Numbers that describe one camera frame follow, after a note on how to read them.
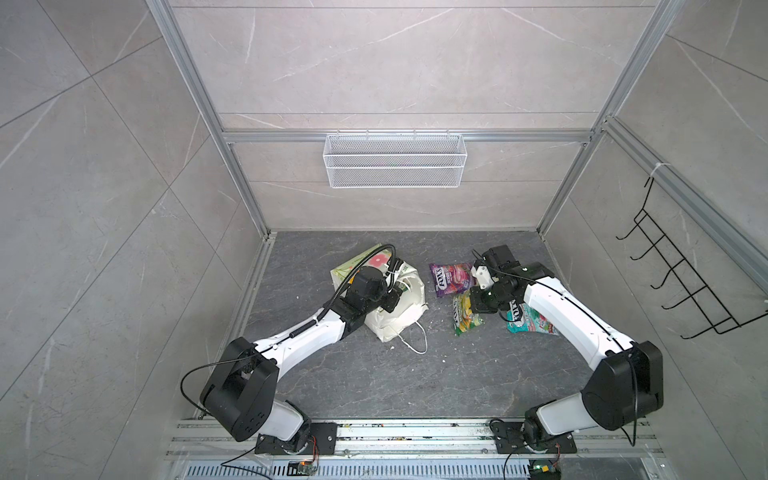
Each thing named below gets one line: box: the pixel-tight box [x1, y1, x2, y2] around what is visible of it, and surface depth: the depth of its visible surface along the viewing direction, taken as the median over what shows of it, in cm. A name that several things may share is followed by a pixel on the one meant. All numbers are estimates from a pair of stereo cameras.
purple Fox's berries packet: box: [429, 263, 475, 298], surface depth 105 cm
